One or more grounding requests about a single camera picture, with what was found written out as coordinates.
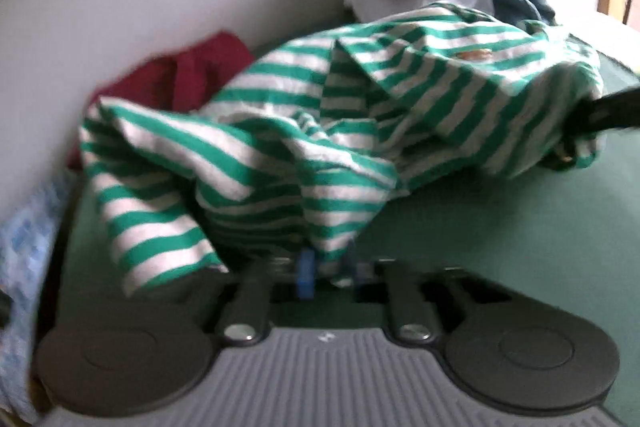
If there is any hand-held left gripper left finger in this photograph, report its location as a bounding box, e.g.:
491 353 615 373
170 251 317 349

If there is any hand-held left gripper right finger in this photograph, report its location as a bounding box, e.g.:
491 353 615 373
340 249 506 346

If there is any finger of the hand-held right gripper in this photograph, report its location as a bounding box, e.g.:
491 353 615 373
570 88 640 142

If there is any green white striped shirt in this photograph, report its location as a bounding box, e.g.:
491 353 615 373
79 2 603 298

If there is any dark red knit garment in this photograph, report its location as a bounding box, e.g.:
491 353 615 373
67 32 257 172

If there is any light blue patterned cloth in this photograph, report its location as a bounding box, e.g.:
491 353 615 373
0 177 76 426

